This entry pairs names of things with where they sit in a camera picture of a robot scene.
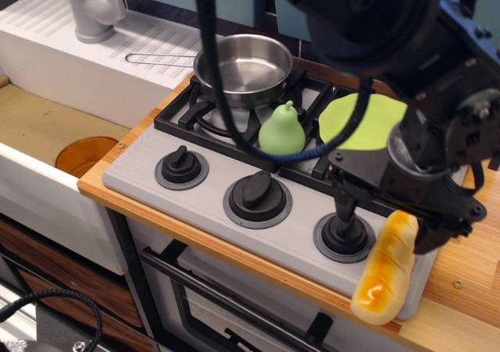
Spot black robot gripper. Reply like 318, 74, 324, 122
328, 123, 487, 255

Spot toy bread loaf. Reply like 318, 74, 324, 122
350, 211, 419, 325

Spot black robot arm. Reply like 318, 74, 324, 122
288, 0, 499, 254

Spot right black stove knob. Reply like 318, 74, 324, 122
313, 213, 376, 264

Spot black stove knob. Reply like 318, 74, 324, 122
313, 213, 376, 264
154, 145, 209, 191
223, 170, 293, 229

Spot lime green plate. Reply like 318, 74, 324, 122
318, 93, 407, 151

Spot middle black stove knob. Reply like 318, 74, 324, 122
223, 170, 293, 229

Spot green toy pear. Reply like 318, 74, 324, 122
259, 100, 305, 155

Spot grey toy stove top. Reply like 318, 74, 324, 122
102, 67, 478, 321

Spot left black stove knob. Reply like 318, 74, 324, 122
154, 145, 209, 191

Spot right black burner grate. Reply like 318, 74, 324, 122
277, 85, 394, 217

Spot black burner grate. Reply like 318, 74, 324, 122
154, 68, 334, 172
277, 85, 394, 217

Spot left black burner grate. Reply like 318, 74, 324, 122
154, 68, 334, 172

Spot wooden drawer front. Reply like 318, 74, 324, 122
1, 216, 155, 351

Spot white toy sink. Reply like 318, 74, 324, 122
1, 0, 201, 275

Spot grey toy faucet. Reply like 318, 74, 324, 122
70, 0, 126, 44

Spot oven door with handle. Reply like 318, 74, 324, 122
141, 240, 395, 351

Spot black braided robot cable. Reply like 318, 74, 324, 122
190, 0, 374, 163

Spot black cable lower left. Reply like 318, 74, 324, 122
0, 287, 104, 352

